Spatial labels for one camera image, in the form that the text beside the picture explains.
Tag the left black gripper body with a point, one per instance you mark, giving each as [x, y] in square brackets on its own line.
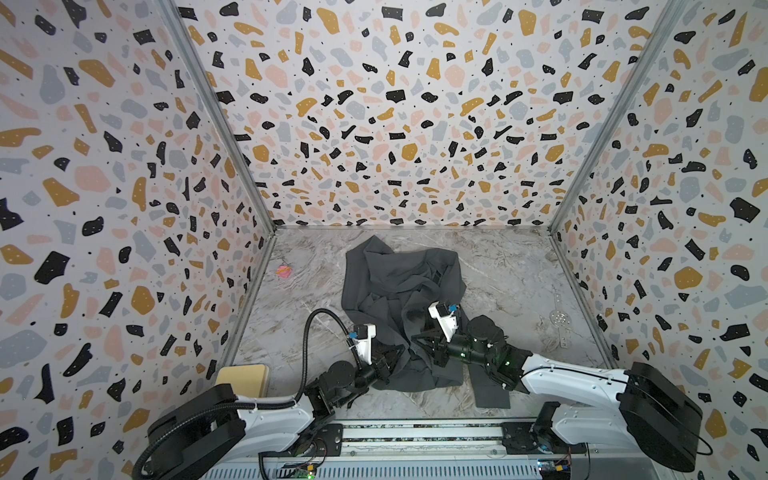
[372, 373]

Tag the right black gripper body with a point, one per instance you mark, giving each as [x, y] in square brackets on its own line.
[437, 342]

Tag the dark grey jacket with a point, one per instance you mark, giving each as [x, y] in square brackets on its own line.
[393, 290]

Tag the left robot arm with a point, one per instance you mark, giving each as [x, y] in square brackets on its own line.
[219, 425]

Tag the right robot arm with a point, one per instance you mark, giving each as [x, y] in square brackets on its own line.
[636, 408]

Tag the beige foam pad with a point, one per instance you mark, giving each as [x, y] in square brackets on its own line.
[246, 380]

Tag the pink sticker on table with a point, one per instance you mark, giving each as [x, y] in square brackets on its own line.
[284, 271]

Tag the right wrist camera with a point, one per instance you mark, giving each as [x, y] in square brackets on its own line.
[447, 317]

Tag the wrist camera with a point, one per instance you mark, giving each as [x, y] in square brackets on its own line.
[447, 317]
[362, 338]

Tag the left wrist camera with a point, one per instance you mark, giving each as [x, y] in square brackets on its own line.
[362, 338]

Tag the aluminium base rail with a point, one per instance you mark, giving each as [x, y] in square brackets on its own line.
[441, 449]

